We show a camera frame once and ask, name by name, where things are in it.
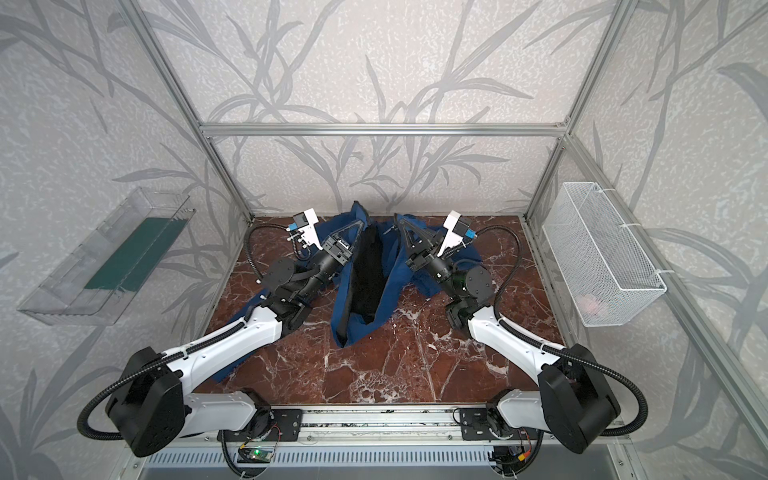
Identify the blue zip jacket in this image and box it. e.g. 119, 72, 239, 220
233, 204, 481, 348

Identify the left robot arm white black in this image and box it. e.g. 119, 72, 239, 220
76, 220, 366, 457

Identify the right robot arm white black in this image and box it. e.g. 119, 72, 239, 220
393, 212, 649, 454

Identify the pink object in basket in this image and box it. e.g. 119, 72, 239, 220
577, 294, 607, 318

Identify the right base wiring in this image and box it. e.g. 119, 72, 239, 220
488, 428, 541, 478

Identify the green circuit board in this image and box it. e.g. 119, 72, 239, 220
237, 445, 276, 465

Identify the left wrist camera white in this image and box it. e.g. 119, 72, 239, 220
286, 208, 322, 249

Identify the white wire mesh basket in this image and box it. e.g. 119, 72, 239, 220
542, 182, 667, 327

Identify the aluminium frame horizontal bar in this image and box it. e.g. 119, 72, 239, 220
200, 123, 565, 137

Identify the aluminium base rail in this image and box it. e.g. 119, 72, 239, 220
119, 401, 631, 448

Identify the clear plastic wall tray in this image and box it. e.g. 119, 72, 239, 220
18, 187, 196, 326

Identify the aluminium frame corner post left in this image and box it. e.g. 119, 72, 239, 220
118, 0, 253, 222

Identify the aluminium frame corner post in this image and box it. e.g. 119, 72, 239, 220
118, 0, 253, 222
523, 0, 638, 222

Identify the aluminium frame corner post right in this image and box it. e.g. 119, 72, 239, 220
523, 0, 638, 222

